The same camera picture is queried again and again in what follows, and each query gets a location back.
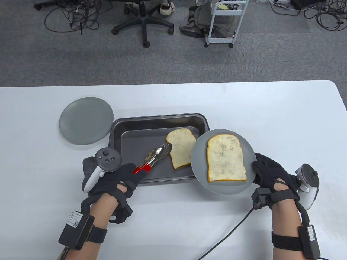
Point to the black equipment box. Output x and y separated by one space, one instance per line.
299 3

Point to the toast slice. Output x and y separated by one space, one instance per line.
225 159
181 149

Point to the dark metal baking tray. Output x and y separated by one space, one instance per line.
143 143

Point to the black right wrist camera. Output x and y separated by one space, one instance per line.
261 197

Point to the right hand tracking controller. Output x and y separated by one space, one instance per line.
309 176

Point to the black wrist sensor box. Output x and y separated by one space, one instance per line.
76 230
310 241

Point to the black left wrist sensor box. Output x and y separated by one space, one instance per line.
76 230

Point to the hand tracking controller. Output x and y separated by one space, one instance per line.
309 176
107 159

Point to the black right wrist sensor box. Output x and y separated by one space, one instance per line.
310 241

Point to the grey backpack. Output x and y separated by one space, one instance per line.
199 16

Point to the person's left hand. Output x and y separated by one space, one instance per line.
119 178

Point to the left hand tracking controller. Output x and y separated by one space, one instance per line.
107 159

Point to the black office chair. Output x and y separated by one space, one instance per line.
143 24

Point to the person's left forearm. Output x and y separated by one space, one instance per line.
103 208

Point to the white utility cart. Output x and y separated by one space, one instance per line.
219 40

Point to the person's right hand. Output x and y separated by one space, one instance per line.
273 173

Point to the black wheeled furniture base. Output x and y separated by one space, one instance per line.
40 4

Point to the grey round plate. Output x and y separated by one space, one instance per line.
85 120
199 162

